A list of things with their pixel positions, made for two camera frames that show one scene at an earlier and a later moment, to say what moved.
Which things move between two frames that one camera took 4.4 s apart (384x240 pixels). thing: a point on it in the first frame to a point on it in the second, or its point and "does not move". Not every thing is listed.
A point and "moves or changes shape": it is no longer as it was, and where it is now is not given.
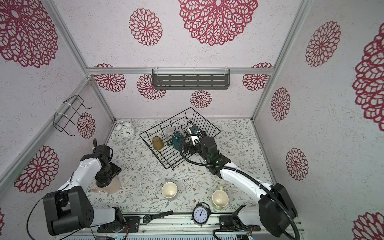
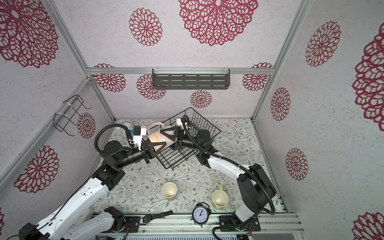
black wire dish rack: (165, 140) does not move
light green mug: (220, 198) does not move
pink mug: (113, 187) moves or changes shape
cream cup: (169, 190) does not move
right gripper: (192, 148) to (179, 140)
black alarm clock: (200, 213) does not move
